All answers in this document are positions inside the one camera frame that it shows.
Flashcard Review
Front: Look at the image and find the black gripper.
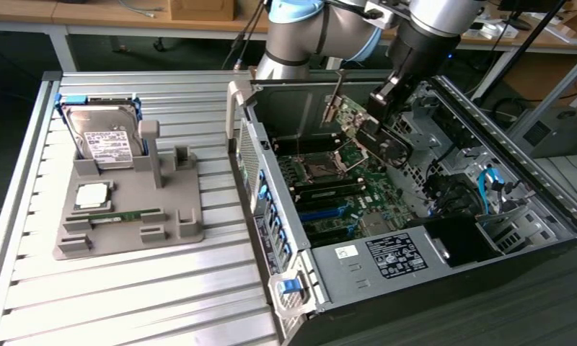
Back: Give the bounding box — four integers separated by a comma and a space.
368, 25, 463, 124

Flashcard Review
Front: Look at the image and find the graphics card with metal bracket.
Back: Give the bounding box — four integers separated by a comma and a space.
320, 69, 411, 169

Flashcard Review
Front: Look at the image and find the white box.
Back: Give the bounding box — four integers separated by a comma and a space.
480, 22, 520, 40

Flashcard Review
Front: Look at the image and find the black monitor with stand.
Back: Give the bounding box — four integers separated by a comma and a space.
497, 0, 567, 30

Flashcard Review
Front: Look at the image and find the black stand pole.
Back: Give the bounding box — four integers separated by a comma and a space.
469, 0, 572, 104

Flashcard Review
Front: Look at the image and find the grey metal drive cage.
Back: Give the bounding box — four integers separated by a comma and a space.
393, 107, 468, 188

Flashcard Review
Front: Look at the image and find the metal socket cover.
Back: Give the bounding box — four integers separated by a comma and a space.
329, 139, 371, 171

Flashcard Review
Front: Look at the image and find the grey computer tower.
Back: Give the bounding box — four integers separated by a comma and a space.
507, 104, 577, 159

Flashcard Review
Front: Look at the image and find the green motherboard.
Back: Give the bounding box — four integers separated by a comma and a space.
273, 138, 432, 249

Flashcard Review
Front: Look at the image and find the CPU socket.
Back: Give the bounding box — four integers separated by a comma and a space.
299, 151, 353, 182

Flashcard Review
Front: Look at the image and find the grey chipset heat sink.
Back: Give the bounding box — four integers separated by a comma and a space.
363, 212, 393, 234

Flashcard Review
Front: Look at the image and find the brown cardboard box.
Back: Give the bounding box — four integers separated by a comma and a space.
169, 0, 236, 22

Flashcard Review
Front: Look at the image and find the blue expansion slot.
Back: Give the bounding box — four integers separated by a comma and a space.
299, 205, 353, 221

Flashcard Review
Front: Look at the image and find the grey disk bay caddy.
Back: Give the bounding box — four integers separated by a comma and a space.
475, 207, 552, 255

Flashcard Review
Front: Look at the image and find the grey power supply with label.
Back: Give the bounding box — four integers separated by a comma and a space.
309, 225, 451, 304

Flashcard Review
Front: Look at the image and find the grey parts rack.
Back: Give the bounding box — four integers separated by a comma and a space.
52, 120, 207, 261

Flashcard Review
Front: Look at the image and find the blue case latch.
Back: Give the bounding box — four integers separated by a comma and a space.
276, 278, 303, 296

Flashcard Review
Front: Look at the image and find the open grey PC case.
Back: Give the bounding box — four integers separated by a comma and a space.
224, 68, 577, 346

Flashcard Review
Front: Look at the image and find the green RAM stick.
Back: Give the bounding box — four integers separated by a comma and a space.
88, 210, 162, 221

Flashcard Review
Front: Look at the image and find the silver CPU chip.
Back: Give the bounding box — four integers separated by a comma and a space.
74, 183, 112, 209

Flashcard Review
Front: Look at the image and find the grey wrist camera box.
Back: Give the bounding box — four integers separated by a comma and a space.
365, 0, 412, 30

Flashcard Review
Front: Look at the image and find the black hanging cable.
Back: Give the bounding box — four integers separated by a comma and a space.
223, 0, 271, 70

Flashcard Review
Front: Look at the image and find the black wire bundle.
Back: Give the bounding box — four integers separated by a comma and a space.
420, 172, 483, 219

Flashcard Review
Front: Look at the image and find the blue wire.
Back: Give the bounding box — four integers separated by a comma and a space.
476, 166, 507, 217

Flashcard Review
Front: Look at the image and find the grey case handle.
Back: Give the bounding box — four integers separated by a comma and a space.
225, 79, 260, 141

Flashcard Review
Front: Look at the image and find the hard disk in blue bracket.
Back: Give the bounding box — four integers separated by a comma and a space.
54, 92, 148, 170

